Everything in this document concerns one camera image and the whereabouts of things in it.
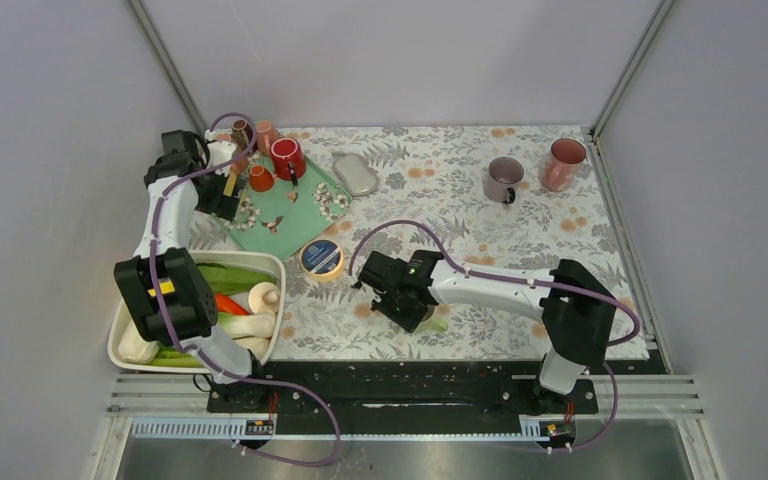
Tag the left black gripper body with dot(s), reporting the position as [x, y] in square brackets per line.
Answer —
[212, 200]

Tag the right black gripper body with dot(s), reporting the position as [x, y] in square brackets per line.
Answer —
[400, 311]

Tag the light green mug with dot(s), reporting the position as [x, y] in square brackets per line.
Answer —
[435, 323]

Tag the red mug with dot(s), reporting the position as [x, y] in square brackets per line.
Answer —
[289, 163]

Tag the lilac mug black handle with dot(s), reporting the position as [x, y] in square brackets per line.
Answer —
[502, 179]

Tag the pink face mug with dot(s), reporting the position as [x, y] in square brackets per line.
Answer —
[565, 157]

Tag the yellow mug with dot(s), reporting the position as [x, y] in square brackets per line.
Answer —
[229, 187]

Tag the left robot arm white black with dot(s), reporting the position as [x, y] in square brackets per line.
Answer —
[167, 296]

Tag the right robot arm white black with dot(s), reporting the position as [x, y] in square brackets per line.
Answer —
[572, 305]

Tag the brown cup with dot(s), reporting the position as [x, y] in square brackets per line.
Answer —
[241, 135]

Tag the round blue lid tin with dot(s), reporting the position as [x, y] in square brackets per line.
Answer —
[322, 260]

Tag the green floral tray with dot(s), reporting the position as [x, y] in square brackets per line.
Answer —
[283, 219]

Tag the grey oval dish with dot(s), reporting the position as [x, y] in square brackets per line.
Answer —
[357, 177]

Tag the toy green leafy vegetable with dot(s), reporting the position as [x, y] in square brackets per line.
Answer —
[230, 280]

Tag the toy mushroom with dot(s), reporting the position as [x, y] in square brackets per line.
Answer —
[264, 296]

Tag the toy leek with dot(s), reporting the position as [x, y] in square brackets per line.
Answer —
[260, 325]

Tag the white vegetable tub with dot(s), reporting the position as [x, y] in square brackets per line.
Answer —
[255, 261]

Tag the toy white radish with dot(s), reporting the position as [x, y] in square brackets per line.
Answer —
[258, 346]

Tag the toy carrot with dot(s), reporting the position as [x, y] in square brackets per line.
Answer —
[226, 304]

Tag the toy yellow napa cabbage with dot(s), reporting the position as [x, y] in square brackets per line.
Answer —
[134, 349]

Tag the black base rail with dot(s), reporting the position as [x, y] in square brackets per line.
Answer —
[432, 397]

